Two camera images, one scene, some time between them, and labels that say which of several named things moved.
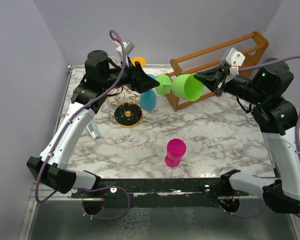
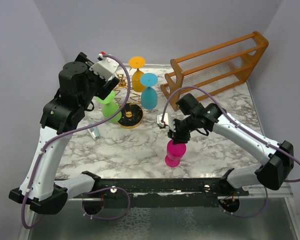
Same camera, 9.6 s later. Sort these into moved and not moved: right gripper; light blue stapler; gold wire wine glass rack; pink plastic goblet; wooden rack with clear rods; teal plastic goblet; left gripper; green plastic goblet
Moved: right gripper; green plastic goblet; left gripper
Not moved: pink plastic goblet; gold wire wine glass rack; wooden rack with clear rods; teal plastic goblet; light blue stapler
